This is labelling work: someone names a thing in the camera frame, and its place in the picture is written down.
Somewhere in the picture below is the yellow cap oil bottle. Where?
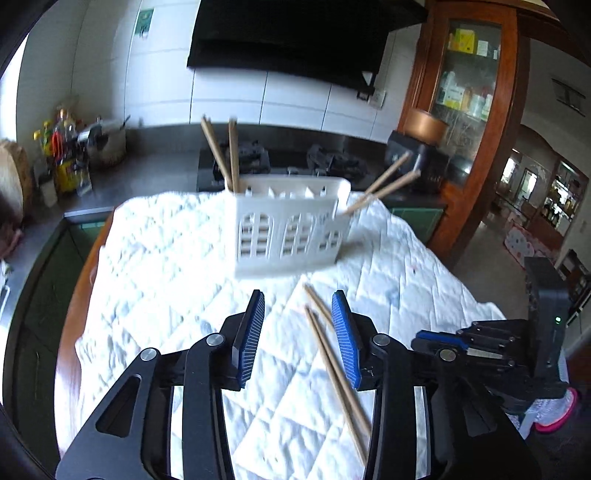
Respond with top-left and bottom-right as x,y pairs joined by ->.
33,120 -> 52,177

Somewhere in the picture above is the black range hood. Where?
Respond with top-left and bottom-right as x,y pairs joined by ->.
187,0 -> 428,94

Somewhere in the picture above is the white quilted cloth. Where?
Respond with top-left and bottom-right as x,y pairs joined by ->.
54,190 -> 569,480

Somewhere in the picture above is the wall power socket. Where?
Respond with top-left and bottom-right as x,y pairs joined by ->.
369,89 -> 387,110

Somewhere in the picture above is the copper inner pot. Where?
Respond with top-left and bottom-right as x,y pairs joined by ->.
403,109 -> 449,147

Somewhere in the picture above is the white plastic utensil holder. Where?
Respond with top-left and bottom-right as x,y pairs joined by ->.
224,175 -> 351,278

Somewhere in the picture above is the round wooden cutting board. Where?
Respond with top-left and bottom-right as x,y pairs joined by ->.
0,139 -> 33,223

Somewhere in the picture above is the black rice cooker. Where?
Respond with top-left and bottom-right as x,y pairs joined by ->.
385,131 -> 449,195

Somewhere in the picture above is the wooden display cabinet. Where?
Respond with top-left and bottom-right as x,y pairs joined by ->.
399,1 -> 530,267

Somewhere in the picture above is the green wall hook sticker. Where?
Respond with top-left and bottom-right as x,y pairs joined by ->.
134,8 -> 153,38

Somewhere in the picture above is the wooden chopstick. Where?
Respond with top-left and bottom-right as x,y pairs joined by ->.
304,284 -> 372,436
228,118 -> 240,194
304,306 -> 368,466
342,152 -> 410,215
200,116 -> 233,191

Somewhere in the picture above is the dark soy sauce bottle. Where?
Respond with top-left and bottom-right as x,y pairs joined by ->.
51,108 -> 82,196

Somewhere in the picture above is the wooden chopstick standing in holder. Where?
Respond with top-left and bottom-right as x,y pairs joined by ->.
228,118 -> 240,194

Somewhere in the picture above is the small white jar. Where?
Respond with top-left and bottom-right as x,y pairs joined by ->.
40,179 -> 58,208

